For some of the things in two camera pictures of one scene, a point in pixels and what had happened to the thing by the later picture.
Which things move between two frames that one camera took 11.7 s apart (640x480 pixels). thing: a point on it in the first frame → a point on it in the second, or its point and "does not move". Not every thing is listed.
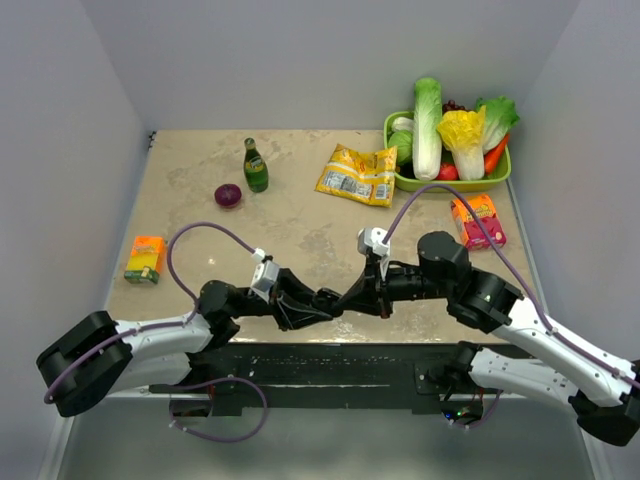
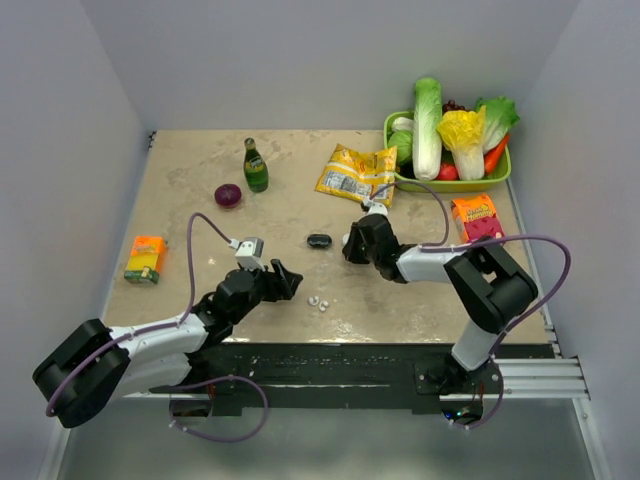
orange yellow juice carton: [145, 260] does not move
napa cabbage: [426, 130] does not move
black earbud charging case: [325, 300] → [319, 240]
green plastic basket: [416, 184] does not move
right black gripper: [368, 296] → [350, 251]
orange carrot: [492, 155] does not move
